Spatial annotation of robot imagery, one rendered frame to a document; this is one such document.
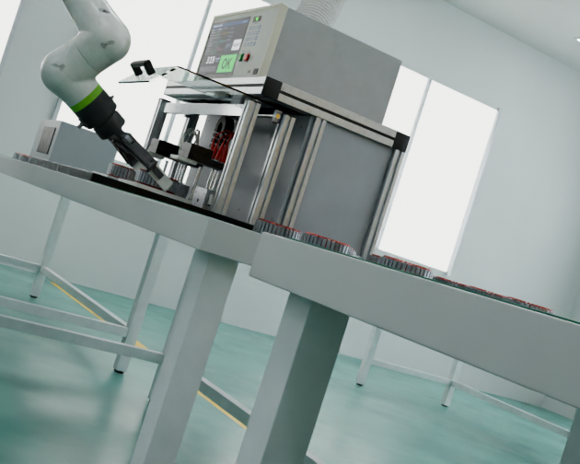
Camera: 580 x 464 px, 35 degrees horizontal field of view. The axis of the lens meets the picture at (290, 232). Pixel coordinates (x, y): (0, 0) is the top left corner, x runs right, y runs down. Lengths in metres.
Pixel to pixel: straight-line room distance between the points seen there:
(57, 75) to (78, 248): 5.07
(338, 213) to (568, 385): 1.77
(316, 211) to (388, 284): 1.55
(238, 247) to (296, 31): 1.10
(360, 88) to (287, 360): 1.60
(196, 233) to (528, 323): 0.80
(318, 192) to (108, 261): 5.11
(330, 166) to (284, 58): 0.30
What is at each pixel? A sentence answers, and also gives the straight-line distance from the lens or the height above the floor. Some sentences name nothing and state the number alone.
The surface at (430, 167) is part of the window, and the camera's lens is 8.60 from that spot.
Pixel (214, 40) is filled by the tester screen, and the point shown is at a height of 1.24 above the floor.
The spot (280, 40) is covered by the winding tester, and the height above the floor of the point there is 1.23.
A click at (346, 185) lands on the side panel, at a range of 2.35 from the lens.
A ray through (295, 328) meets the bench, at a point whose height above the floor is 0.66.
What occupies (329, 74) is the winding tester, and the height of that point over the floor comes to 1.20.
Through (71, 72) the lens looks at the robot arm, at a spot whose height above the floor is 0.98.
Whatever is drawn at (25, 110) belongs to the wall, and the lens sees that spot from 7.08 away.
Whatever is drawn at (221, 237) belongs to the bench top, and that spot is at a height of 0.72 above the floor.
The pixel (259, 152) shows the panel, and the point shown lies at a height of 0.96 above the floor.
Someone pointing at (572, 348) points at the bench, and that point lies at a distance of 0.62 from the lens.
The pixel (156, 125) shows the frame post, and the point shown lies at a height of 0.97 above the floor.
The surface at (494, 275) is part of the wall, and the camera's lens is 9.23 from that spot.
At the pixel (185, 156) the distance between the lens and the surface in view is 2.36.
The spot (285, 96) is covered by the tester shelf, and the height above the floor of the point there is 1.09.
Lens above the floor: 0.74
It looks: 1 degrees up
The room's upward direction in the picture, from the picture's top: 18 degrees clockwise
